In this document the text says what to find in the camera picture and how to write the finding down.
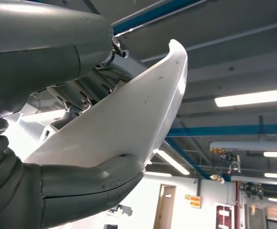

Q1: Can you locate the orange wall sign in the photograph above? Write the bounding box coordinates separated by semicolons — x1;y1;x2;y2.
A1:
190;195;202;209

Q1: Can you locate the red vertical pipe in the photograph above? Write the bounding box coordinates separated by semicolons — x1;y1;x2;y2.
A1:
235;181;240;229

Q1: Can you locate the brown door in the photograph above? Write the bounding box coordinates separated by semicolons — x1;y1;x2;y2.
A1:
153;184;177;229

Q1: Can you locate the red white fire cabinet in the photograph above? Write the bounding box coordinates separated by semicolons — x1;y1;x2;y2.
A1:
216;205;235;229

